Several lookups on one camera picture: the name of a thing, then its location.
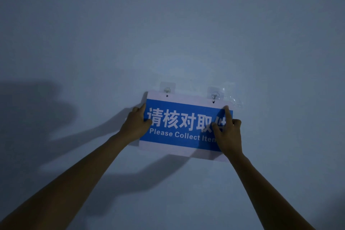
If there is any person's left hand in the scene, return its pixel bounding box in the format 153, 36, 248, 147
119, 103, 153, 143

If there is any person's right hand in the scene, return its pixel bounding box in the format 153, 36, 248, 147
211, 105, 242, 157

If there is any blue and white sign board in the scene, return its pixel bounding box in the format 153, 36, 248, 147
139, 91, 234, 162

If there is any person's left forearm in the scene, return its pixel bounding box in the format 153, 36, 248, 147
0, 132, 129, 230

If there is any person's right forearm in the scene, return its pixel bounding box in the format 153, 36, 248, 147
225, 152, 316, 230

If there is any clear adhesive wall hook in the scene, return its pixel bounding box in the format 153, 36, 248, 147
160, 82, 176, 97
207, 86, 225, 104

